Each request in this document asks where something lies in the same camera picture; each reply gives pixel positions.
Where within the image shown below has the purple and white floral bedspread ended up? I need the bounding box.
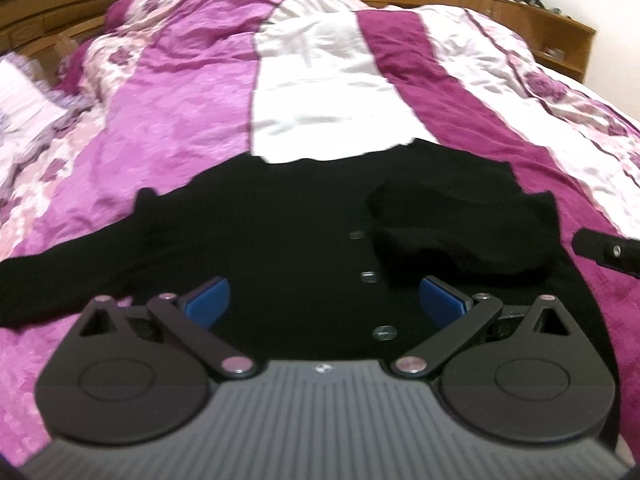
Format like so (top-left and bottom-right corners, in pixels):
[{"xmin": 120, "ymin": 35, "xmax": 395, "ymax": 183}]
[{"xmin": 0, "ymin": 0, "xmax": 640, "ymax": 466}]

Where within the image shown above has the lilac floral pillow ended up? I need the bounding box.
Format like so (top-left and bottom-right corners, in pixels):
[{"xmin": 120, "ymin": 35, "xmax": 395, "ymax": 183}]
[{"xmin": 0, "ymin": 52, "xmax": 76, "ymax": 153}]

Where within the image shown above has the black knit cardigan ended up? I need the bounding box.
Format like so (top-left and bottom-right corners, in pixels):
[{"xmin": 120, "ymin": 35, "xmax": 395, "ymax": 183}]
[{"xmin": 0, "ymin": 137, "xmax": 623, "ymax": 426}]

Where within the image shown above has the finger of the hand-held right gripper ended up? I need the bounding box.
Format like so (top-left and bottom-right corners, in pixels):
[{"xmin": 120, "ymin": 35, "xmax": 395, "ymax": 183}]
[{"xmin": 572, "ymin": 229, "xmax": 640, "ymax": 277}]

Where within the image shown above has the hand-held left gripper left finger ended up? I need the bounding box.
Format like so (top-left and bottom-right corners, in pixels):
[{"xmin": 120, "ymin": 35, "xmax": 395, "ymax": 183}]
[{"xmin": 69, "ymin": 276, "xmax": 258, "ymax": 380}]

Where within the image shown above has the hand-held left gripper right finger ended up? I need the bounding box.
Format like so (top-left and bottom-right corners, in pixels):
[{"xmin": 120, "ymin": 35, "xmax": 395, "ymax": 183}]
[{"xmin": 391, "ymin": 276, "xmax": 585, "ymax": 379}]

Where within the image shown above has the wooden shelf cabinet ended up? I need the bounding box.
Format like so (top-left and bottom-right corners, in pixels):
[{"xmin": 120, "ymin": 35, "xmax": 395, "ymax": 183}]
[{"xmin": 345, "ymin": 0, "xmax": 598, "ymax": 83}]

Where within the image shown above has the carved wooden headboard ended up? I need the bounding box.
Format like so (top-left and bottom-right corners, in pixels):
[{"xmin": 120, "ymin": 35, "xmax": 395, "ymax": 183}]
[{"xmin": 0, "ymin": 0, "xmax": 151, "ymax": 86}]

